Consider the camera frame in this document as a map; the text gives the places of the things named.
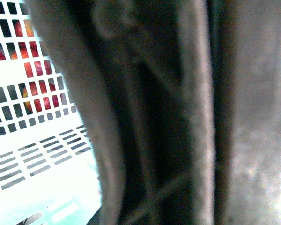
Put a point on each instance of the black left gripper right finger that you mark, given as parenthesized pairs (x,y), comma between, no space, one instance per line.
(246,61)

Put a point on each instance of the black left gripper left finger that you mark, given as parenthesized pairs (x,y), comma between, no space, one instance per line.
(139,74)

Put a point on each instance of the light blue plastic basket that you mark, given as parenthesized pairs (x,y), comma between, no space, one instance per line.
(48,174)

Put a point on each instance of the red apples behind basket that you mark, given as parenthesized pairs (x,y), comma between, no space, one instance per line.
(32,90)

